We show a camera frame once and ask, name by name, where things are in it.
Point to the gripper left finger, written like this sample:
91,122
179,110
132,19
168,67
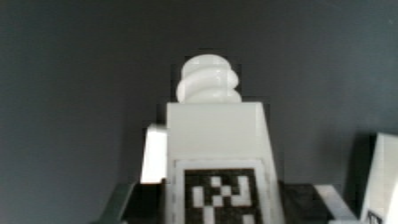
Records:
136,204

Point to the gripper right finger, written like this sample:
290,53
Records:
314,205

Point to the white table leg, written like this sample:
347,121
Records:
209,152

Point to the white marker plate with tags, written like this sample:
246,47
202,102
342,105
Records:
381,197

